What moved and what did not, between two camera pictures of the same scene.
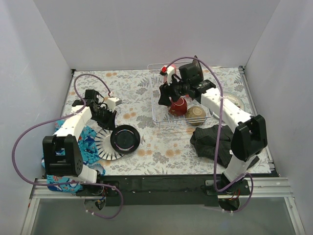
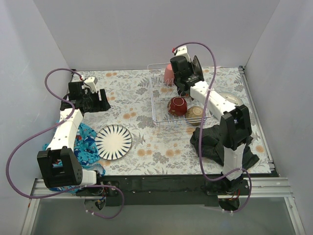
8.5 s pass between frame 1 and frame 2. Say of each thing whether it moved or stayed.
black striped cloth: stayed
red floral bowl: stayed
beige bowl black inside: stayed
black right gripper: moved
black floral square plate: stayed
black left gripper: moved
